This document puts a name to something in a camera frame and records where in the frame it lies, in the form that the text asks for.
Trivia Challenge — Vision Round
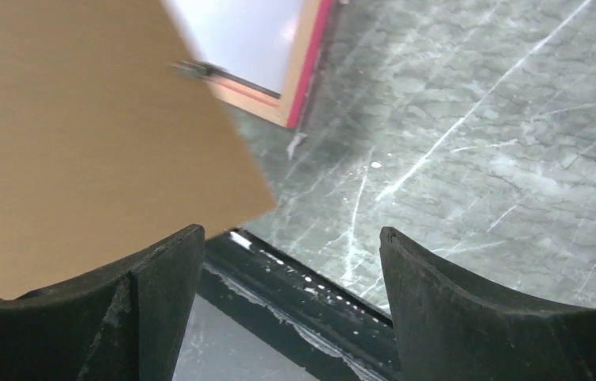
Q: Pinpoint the red wooden picture frame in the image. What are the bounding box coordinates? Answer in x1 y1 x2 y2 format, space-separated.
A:
208 1 334 129

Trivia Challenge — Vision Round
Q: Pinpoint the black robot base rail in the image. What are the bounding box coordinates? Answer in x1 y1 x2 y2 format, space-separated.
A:
198 229 402 380

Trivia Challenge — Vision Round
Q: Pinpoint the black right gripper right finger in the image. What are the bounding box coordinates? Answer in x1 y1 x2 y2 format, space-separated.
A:
380 227 596 381

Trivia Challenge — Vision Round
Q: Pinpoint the glossy photo with white borders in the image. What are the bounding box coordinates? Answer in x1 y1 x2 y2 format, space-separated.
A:
163 0 306 97

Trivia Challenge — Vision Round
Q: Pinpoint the brown cardboard backing board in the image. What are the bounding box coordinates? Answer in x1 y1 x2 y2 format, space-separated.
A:
0 0 275 299

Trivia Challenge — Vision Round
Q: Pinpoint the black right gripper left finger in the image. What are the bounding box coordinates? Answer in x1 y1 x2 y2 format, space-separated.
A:
0 225 205 380

